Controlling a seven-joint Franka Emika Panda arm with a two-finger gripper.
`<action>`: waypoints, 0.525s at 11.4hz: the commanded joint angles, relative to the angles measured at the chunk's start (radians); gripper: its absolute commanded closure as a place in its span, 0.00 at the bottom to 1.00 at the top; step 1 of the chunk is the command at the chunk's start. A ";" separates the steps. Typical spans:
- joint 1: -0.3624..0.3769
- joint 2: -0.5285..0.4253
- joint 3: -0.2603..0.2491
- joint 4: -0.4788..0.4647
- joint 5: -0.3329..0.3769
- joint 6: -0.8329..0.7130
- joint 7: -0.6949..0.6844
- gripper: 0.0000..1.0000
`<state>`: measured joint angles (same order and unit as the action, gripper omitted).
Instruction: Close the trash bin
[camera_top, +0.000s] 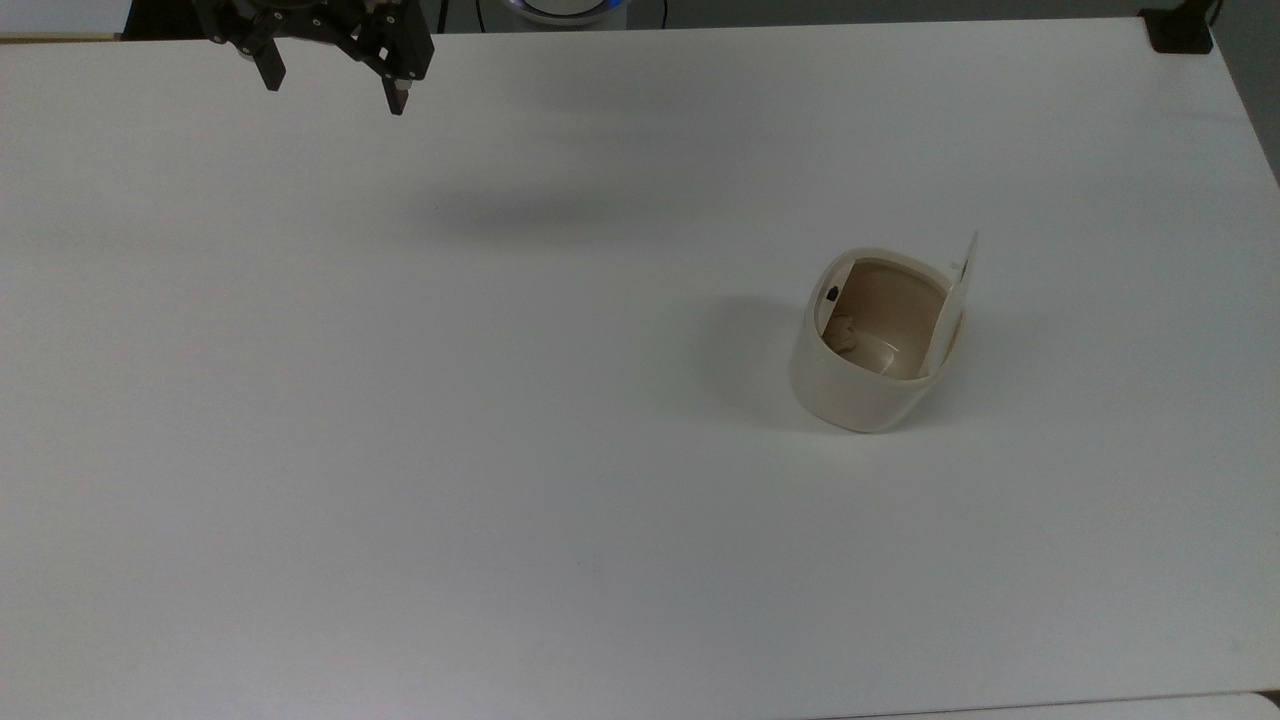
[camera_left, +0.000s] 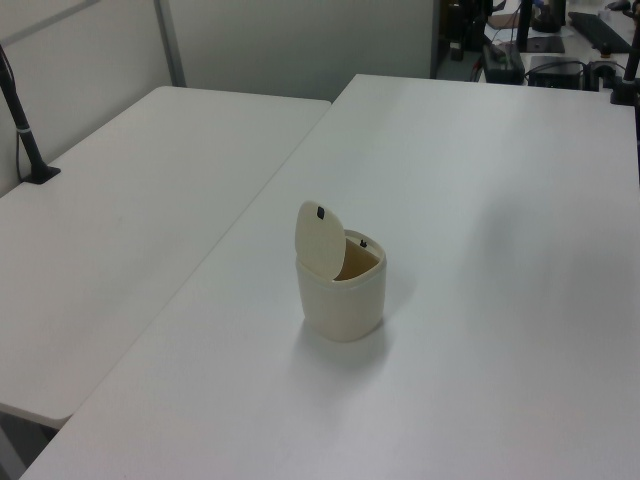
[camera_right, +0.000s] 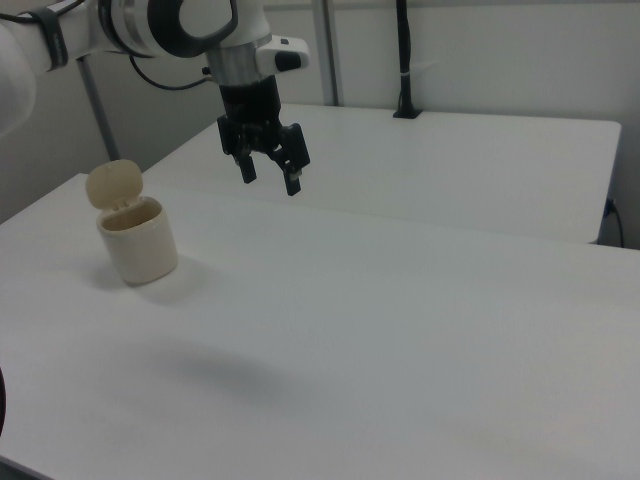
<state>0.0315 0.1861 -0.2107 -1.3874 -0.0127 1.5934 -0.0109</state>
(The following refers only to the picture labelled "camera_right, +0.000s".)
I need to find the grey vertical frame post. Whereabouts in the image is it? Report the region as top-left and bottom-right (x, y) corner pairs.
(313, 0), (346, 107)

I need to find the cream trash bin with lid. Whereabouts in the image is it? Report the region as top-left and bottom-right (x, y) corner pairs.
(85, 159), (180, 287)

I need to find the black strap on arm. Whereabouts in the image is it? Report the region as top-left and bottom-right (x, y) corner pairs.
(30, 6), (69, 72)

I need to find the grey slanted frame post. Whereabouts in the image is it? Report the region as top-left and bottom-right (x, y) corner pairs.
(76, 55), (122, 162)

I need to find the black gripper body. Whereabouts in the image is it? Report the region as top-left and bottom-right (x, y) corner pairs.
(218, 74), (287, 157)

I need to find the black pole with base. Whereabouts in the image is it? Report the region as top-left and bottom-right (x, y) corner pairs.
(392, 0), (424, 120)

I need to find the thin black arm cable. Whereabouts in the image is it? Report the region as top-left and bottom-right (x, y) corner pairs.
(128, 53), (222, 93)

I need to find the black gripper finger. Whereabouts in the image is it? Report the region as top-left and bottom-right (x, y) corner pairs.
(268, 122), (312, 197)
(216, 115), (259, 185)

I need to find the black cable by table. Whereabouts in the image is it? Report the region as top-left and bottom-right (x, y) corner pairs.
(603, 198), (626, 248)

